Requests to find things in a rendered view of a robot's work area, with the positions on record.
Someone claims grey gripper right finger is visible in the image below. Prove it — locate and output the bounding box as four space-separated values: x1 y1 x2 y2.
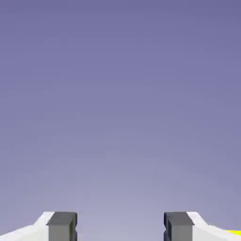
163 211 241 241

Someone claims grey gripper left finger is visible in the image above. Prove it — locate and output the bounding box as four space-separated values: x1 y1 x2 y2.
0 211 78 241

